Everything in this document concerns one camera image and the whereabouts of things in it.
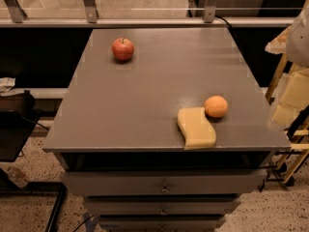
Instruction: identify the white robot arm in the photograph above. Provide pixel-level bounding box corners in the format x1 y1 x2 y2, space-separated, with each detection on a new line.
286 6 309 68

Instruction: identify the yellow sponge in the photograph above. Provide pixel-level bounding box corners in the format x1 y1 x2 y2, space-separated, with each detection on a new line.
177 107 216 150

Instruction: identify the grey drawer cabinet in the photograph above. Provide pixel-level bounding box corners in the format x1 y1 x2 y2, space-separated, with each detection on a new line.
42 27 293 232

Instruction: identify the orange fruit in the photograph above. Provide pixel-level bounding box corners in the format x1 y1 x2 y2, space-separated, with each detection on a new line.
204 96 228 118

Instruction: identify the red apple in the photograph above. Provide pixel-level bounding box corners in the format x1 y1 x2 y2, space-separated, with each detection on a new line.
112 37 134 61

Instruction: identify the middle grey drawer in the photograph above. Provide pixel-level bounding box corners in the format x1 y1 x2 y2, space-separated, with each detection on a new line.
84 196 240 216

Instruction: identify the grey drawer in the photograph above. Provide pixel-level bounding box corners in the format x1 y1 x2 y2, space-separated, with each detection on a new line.
61 169 267 196
98 216 225 231
84 196 240 216

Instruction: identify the top grey drawer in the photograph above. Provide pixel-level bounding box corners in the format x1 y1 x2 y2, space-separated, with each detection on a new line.
61 169 267 196

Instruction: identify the bottom grey drawer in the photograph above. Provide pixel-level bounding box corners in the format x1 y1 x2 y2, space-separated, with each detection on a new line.
98 216 225 231

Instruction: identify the black side table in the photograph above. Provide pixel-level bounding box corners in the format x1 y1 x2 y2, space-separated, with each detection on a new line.
0 91 42 162

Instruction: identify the crumpled white cloth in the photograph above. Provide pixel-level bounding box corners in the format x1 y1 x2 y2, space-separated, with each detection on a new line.
0 77 15 93

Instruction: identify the metal railing beam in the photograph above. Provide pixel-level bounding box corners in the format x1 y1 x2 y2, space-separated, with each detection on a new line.
0 17 294 29

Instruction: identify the black cable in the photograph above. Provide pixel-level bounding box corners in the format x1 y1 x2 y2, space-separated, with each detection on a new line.
214 14 234 29

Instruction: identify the right metal bracket post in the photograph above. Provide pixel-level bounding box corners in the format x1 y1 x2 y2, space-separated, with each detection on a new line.
204 0 217 23

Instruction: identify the metal bracket post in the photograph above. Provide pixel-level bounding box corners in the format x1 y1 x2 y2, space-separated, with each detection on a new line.
4 0 27 23
204 0 217 23
83 0 98 23

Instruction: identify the middle metal bracket post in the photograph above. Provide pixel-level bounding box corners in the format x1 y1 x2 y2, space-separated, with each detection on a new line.
83 0 98 23

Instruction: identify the black floor frame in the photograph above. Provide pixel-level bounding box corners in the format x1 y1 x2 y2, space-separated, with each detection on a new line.
0 181 67 232

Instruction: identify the left metal bracket post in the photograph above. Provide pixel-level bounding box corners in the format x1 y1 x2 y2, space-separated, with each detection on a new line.
4 0 27 23

